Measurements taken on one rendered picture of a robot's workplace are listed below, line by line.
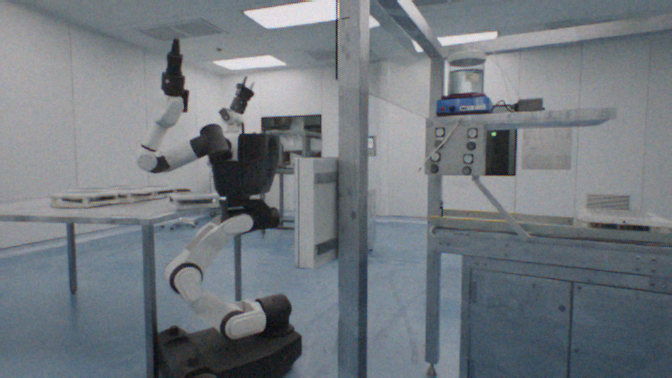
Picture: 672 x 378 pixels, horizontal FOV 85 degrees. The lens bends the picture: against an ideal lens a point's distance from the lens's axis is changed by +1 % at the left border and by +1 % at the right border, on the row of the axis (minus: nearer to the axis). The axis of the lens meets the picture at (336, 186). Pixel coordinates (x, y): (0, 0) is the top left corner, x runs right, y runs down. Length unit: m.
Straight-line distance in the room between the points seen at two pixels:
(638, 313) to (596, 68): 5.61
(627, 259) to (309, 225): 1.11
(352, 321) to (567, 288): 0.91
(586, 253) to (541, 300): 0.25
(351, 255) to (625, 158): 6.28
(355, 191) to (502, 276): 0.88
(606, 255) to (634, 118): 5.57
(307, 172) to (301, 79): 6.64
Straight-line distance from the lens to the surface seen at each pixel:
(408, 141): 6.70
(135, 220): 1.96
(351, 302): 0.98
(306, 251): 0.87
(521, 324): 1.69
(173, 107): 1.67
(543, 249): 1.55
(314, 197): 0.85
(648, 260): 1.59
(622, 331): 1.70
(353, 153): 0.91
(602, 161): 6.91
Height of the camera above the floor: 1.08
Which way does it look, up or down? 4 degrees down
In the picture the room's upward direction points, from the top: straight up
